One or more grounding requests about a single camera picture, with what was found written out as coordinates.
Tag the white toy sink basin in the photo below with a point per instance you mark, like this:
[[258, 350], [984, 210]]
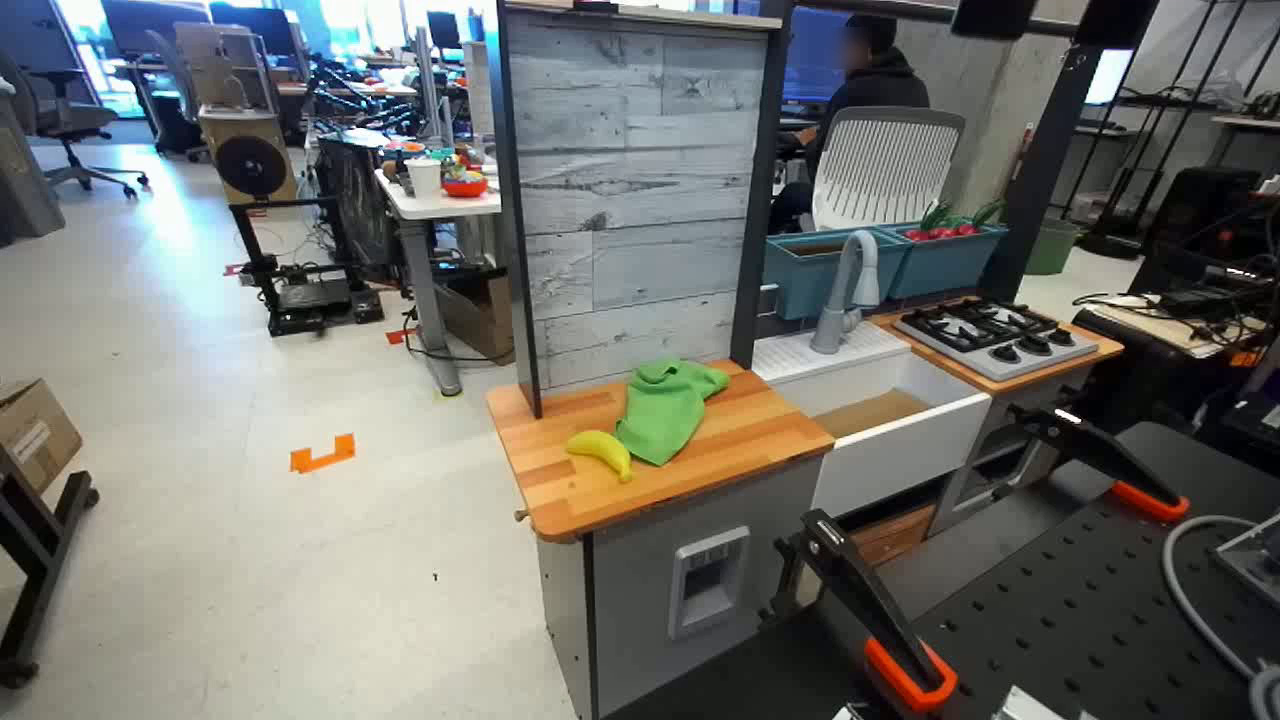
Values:
[[897, 417]]

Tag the toy stove top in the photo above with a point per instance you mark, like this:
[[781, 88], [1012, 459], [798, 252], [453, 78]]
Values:
[[995, 340]]

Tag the white desk with items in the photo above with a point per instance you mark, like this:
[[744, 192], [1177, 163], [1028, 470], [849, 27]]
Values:
[[419, 216]]

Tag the yellow toy banana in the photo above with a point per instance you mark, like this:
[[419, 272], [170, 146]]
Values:
[[607, 450]]

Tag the black orange clamp front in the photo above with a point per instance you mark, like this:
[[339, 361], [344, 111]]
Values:
[[904, 669]]

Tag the orange floor marker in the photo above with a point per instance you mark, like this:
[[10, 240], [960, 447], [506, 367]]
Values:
[[323, 459]]

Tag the seated person in black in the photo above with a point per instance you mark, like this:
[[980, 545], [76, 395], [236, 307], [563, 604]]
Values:
[[868, 73]]

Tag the black orange clamp rear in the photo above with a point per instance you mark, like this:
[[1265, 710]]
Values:
[[1129, 480]]

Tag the cardboard box on stand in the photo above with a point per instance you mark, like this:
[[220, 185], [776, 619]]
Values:
[[36, 437]]

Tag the green cloth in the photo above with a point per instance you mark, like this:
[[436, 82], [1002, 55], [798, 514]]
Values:
[[667, 406]]

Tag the grey toy faucet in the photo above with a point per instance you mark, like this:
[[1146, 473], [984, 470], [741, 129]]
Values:
[[853, 290]]

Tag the wooden counter cabinet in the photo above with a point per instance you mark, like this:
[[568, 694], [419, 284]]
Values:
[[673, 565]]

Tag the black equipment cart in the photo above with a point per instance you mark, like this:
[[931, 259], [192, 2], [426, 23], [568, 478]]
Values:
[[296, 252]]

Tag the white office chair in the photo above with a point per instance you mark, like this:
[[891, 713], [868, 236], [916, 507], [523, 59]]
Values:
[[881, 166]]

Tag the black orange clamp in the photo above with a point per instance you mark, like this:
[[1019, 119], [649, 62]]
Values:
[[1129, 480], [904, 669]]

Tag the grey wood backsplash panel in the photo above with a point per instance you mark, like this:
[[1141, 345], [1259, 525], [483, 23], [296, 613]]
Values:
[[634, 171]]

